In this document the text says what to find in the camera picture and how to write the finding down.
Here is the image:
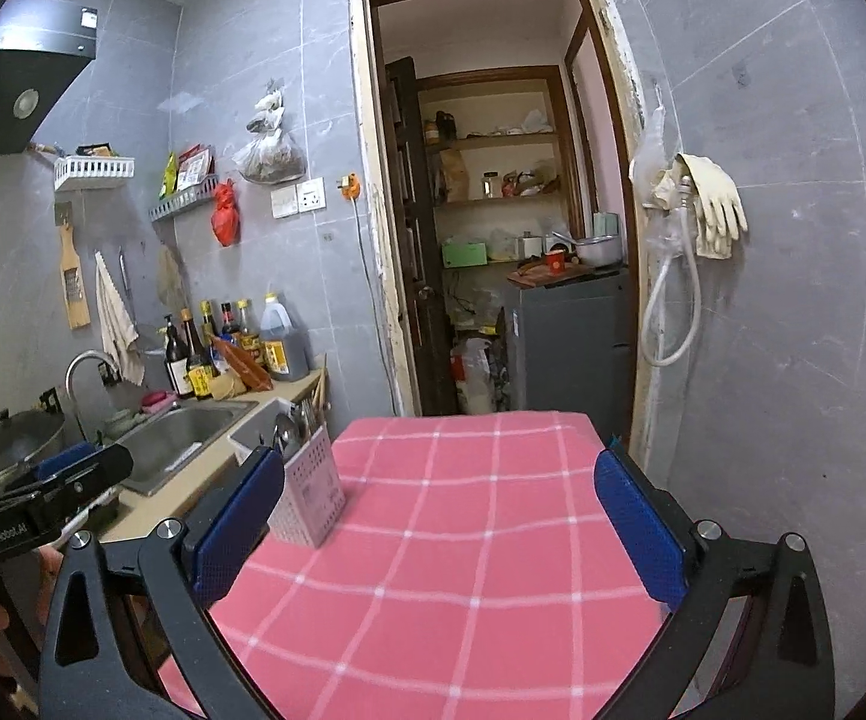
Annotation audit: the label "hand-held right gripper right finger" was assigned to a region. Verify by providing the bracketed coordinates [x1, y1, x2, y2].
[594, 446, 835, 720]

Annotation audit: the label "soy sauce bottle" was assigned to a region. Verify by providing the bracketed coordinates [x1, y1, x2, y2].
[180, 307, 214, 401]

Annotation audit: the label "grey wall shelf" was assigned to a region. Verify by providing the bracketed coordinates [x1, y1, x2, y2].
[149, 174, 221, 223]

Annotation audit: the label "black range hood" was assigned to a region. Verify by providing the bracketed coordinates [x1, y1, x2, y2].
[0, 0, 101, 163]

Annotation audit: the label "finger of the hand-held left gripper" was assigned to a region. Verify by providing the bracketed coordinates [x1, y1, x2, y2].
[32, 439, 100, 482]
[28, 446, 136, 517]

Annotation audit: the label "steel sink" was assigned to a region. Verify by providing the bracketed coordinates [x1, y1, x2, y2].
[110, 399, 260, 497]

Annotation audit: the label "dark bottle yellow cap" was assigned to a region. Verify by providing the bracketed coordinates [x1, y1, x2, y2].
[236, 298, 266, 369]

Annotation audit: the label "worn door frame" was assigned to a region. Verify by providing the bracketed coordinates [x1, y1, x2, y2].
[349, 0, 648, 466]

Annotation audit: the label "red plastic bag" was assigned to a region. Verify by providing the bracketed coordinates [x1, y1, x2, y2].
[211, 180, 242, 248]

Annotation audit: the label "metal pot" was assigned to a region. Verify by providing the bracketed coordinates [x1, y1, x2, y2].
[553, 231, 622, 269]

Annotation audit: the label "white plastic bag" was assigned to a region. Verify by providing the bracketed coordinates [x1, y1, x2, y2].
[450, 337, 496, 416]

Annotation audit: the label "grey fridge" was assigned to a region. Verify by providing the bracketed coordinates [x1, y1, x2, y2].
[504, 266, 633, 422]

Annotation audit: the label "wooden cutting board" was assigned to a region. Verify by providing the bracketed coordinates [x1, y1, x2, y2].
[506, 259, 600, 290]

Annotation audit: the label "curved steel faucet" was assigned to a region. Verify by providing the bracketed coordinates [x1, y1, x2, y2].
[65, 350, 124, 440]

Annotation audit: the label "dark wooden door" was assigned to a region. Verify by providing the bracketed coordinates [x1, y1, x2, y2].
[384, 56, 450, 418]

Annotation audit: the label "white perforated utensil holder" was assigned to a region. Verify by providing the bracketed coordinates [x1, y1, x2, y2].
[229, 397, 347, 550]

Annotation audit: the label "pink checked tablecloth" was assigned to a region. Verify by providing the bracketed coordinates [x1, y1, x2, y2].
[155, 410, 670, 720]

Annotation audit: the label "clear hanging plastic bag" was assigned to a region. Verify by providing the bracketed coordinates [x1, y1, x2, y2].
[629, 101, 686, 257]

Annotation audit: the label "white hose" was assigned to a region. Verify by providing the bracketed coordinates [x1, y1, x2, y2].
[641, 240, 703, 369]

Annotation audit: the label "wooden grater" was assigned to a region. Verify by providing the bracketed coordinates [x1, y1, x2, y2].
[56, 202, 94, 332]

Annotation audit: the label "wall switch socket panel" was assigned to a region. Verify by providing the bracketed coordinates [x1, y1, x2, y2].
[270, 176, 327, 219]

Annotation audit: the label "clear bag dried goods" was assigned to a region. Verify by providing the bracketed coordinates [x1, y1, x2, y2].
[233, 90, 309, 185]

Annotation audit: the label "beige hanging towel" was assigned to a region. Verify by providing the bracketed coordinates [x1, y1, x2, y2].
[95, 251, 142, 388]

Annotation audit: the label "metal spoon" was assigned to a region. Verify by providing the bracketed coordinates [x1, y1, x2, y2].
[274, 412, 301, 463]

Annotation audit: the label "cream rubber gloves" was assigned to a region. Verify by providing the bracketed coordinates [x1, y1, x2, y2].
[654, 154, 750, 260]

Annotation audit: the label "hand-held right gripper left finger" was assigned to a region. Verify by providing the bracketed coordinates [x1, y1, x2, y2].
[39, 446, 286, 720]

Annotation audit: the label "brown hanging loofah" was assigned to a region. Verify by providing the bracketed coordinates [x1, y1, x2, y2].
[157, 244, 189, 313]

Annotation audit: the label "beige kitchen counter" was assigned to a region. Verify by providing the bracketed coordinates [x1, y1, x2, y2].
[99, 367, 327, 545]

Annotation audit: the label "black wok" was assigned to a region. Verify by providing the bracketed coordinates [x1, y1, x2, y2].
[0, 406, 67, 493]

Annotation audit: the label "white wall basket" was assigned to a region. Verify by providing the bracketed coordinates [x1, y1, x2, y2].
[54, 154, 137, 193]

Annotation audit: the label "orange food packet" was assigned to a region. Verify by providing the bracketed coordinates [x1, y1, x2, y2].
[210, 335, 273, 392]

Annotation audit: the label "green box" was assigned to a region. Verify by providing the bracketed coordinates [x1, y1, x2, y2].
[442, 238, 489, 269]

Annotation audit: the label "wooden shelf unit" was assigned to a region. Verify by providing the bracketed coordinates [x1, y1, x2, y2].
[418, 67, 585, 272]

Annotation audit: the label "red snack packet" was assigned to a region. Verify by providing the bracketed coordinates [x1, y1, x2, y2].
[176, 144, 217, 189]

